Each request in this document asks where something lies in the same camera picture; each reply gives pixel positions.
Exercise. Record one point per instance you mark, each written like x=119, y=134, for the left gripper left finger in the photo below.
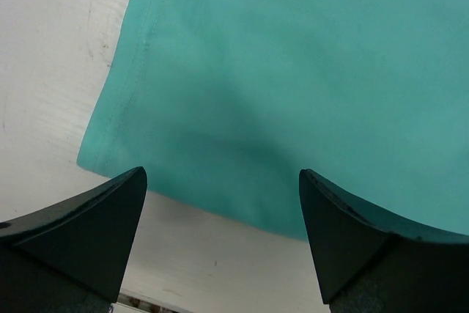
x=72, y=256

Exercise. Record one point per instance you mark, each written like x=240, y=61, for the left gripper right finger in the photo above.
x=368, y=259

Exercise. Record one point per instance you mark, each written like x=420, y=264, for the mint green t-shirt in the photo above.
x=223, y=102

